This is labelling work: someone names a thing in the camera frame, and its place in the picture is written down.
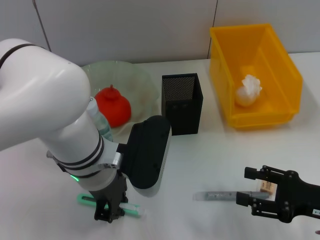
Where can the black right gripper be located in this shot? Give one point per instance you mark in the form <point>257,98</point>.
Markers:
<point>300,200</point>

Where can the left metal connector plug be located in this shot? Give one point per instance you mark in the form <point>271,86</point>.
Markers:
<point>49,155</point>

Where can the black mesh pen holder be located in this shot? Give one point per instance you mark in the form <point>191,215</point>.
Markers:
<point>182,117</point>

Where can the left wrist camera housing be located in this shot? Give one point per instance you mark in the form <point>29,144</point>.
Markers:
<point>147,155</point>

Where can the pale green glass fruit bowl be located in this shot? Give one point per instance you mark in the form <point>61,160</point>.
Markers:
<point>140,87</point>

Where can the yellow plastic bin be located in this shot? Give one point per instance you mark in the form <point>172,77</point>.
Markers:
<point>275,105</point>

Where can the white paper ball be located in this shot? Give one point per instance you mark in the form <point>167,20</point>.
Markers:
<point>248,90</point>

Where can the green utility knife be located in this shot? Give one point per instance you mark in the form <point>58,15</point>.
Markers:
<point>133,208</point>

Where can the orange fruit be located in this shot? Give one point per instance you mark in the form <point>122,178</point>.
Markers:
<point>115,110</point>

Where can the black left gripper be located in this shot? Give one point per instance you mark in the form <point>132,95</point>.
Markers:
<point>110,190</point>

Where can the clear green-label water bottle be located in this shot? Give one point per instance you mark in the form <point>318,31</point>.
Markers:
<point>101,122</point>

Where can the grey marker pen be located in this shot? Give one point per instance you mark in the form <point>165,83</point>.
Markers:
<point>215,196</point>

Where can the tan eraser block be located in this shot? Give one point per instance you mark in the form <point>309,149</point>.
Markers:
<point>267,187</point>

